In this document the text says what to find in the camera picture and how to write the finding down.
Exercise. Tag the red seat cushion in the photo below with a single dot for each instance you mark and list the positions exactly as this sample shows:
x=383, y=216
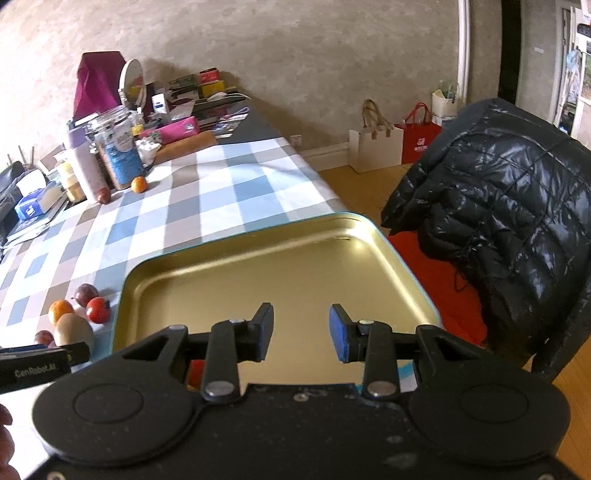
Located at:
x=438, y=277

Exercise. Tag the red tomato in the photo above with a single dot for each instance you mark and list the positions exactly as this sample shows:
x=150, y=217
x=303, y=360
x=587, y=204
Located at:
x=98, y=310

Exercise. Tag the small white bag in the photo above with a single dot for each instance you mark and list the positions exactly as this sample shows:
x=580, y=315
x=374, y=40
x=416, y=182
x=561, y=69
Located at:
x=445, y=110

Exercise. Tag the brown kiwi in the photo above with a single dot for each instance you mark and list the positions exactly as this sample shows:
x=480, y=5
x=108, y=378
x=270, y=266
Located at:
x=74, y=328

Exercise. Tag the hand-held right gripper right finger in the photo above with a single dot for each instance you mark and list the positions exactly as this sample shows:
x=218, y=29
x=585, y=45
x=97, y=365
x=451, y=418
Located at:
x=340, y=338

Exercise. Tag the magenta bag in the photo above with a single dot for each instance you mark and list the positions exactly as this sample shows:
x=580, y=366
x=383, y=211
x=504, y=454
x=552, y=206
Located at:
x=99, y=83

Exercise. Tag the stack of books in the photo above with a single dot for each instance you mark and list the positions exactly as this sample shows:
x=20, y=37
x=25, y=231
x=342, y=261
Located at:
x=32, y=227

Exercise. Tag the glass jar with blue label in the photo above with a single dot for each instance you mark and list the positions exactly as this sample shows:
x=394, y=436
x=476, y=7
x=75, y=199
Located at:
x=117, y=152

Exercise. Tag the black bag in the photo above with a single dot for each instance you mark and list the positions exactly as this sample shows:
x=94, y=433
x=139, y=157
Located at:
x=8, y=184

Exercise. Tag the person's left hand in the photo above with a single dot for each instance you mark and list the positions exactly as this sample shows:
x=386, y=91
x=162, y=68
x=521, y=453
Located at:
x=5, y=438

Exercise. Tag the small dark red fruit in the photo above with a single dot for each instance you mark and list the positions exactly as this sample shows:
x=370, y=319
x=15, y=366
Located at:
x=45, y=338

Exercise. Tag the wall socket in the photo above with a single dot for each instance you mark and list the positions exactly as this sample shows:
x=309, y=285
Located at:
x=295, y=140

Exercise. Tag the dark red plum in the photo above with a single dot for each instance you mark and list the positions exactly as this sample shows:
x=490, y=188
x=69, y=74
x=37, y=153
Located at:
x=103, y=195

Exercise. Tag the pink pencil case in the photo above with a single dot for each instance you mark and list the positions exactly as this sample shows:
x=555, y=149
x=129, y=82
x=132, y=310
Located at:
x=178, y=129

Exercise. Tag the blue tissue pack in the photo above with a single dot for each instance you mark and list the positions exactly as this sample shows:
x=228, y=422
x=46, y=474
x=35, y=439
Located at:
x=34, y=203

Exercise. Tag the large orange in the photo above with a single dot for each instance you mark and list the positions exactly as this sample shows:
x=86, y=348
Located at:
x=61, y=310

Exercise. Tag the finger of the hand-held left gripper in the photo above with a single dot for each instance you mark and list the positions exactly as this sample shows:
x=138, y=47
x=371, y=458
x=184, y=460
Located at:
x=77, y=353

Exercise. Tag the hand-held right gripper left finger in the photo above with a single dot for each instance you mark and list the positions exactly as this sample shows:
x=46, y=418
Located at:
x=264, y=333

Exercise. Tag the white box with blue label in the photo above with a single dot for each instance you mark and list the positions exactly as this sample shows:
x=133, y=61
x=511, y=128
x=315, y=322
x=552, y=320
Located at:
x=159, y=102

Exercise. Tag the yellow lid jar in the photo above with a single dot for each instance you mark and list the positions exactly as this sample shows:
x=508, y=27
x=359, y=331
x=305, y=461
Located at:
x=69, y=179

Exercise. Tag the white bottle with lilac cap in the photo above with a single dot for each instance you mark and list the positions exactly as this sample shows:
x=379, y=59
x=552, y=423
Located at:
x=83, y=161

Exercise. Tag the purple plum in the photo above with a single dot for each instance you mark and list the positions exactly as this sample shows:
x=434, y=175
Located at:
x=86, y=292

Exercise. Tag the black puffer jacket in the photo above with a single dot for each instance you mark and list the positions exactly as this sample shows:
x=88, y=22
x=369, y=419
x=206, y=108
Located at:
x=498, y=221

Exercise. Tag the round white mirror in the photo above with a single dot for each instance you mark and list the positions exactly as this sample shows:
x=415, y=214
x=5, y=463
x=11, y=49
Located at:
x=131, y=85

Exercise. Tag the white paper bag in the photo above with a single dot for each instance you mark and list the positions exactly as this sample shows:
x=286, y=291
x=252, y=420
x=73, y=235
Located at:
x=374, y=147

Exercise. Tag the red shopping bag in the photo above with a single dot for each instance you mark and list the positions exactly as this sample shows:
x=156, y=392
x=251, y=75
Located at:
x=418, y=138

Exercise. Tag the small orange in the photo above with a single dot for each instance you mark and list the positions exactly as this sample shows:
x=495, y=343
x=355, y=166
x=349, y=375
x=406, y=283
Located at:
x=138, y=184

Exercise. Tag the wooden board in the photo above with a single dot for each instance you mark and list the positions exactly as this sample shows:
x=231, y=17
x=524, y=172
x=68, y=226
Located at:
x=184, y=146

